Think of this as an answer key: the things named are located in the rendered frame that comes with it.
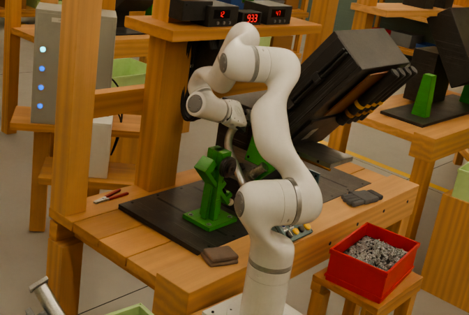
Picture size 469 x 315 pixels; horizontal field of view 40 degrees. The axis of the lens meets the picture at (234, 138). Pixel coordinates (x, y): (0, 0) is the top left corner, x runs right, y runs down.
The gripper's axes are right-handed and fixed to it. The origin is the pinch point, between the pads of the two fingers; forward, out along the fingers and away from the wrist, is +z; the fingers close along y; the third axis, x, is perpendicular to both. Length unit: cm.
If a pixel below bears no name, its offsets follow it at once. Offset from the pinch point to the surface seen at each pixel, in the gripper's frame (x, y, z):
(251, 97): 5.5, 16.5, 21.5
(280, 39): 197, 321, 556
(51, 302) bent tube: -2, -62, -109
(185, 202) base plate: 31.6, -20.9, -6.8
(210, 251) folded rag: 10, -47, -31
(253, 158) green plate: 4.8, -13.3, 5.3
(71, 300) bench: 76, -43, -29
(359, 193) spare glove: -12, -31, 53
